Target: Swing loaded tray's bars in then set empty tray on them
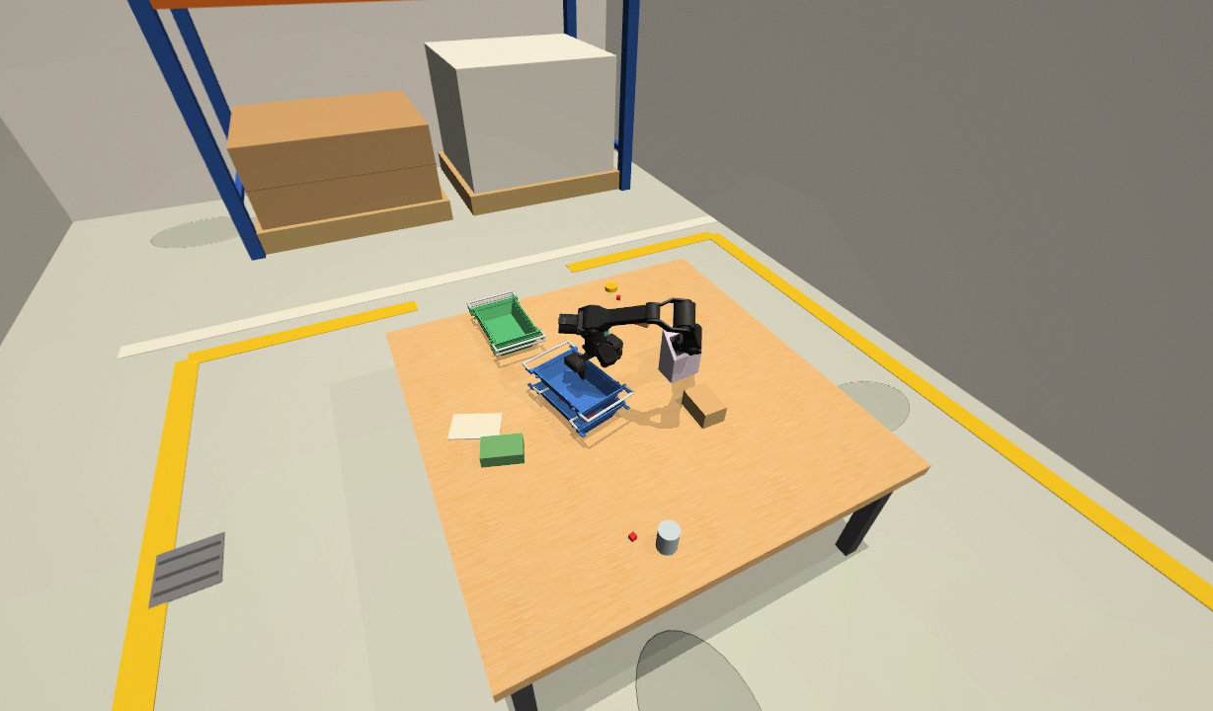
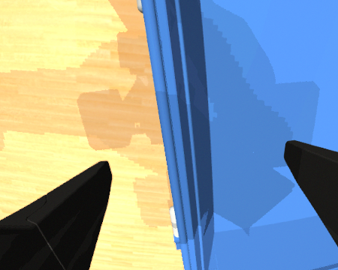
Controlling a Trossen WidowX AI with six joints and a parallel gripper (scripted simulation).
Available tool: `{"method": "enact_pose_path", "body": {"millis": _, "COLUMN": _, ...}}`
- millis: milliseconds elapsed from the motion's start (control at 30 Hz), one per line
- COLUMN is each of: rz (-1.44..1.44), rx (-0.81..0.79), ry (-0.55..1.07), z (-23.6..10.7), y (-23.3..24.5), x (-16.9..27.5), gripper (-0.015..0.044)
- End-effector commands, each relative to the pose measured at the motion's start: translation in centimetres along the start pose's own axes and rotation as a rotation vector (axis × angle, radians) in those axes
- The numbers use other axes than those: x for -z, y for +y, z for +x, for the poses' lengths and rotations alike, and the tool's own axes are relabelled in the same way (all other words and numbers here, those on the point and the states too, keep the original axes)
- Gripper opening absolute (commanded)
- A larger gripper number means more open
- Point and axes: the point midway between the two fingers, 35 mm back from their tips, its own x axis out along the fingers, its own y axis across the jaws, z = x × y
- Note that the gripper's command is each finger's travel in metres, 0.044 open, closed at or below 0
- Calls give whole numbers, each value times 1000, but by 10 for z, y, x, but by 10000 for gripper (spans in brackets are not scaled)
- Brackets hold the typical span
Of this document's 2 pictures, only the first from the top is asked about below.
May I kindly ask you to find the green rectangular block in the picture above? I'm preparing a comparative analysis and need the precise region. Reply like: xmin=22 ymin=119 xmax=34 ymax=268
xmin=479 ymin=433 xmax=525 ymax=468

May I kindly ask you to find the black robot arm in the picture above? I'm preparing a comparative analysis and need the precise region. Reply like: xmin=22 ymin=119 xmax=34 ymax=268
xmin=558 ymin=297 xmax=702 ymax=368

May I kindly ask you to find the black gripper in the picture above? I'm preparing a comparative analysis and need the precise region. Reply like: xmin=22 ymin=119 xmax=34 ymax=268
xmin=564 ymin=332 xmax=623 ymax=380

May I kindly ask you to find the grey cylinder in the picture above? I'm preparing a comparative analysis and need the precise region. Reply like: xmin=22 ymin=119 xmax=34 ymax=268
xmin=656 ymin=519 xmax=680 ymax=556

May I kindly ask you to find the cream flat rectangular pad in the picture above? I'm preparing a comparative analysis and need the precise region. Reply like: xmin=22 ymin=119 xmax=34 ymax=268
xmin=448 ymin=413 xmax=503 ymax=440

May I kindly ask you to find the blue plastic tray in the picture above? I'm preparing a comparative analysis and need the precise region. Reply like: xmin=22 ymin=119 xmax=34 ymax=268
xmin=526 ymin=381 xmax=630 ymax=437
xmin=522 ymin=340 xmax=634 ymax=423

